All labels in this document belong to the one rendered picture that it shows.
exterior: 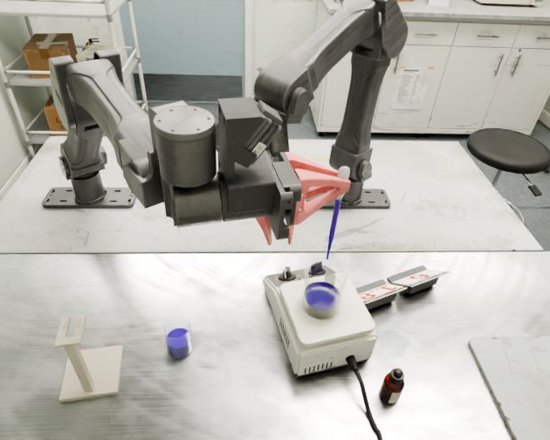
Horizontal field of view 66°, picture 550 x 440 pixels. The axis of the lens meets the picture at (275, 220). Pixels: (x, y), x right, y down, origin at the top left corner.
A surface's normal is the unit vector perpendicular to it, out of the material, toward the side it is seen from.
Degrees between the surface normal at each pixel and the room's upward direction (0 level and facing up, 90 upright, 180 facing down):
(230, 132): 92
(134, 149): 11
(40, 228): 0
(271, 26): 90
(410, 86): 90
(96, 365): 0
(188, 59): 90
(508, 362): 0
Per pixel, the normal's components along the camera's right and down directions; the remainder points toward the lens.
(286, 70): -0.25, -0.54
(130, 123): 0.15, -0.66
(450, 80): 0.05, 0.63
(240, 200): 0.26, 0.64
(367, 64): -0.70, 0.37
